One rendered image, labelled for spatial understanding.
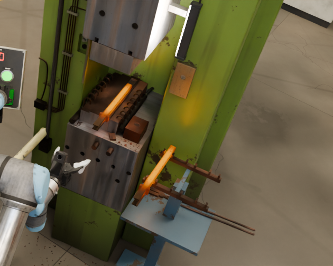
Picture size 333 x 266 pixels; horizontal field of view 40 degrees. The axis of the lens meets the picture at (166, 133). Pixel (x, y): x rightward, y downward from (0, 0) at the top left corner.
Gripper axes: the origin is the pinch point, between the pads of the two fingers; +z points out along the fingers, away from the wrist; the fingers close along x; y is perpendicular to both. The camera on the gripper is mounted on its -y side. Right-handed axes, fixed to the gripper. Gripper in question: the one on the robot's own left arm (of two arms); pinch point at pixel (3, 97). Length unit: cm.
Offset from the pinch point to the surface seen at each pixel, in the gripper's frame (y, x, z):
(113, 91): 8, -51, 22
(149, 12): 46, -55, -31
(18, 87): 4.8, -5.6, 5.2
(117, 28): 38, -45, -21
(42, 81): 7.1, -14.7, 31.0
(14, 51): 21.2, -1.9, 5.2
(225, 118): 0, -120, 34
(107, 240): -79, -61, 31
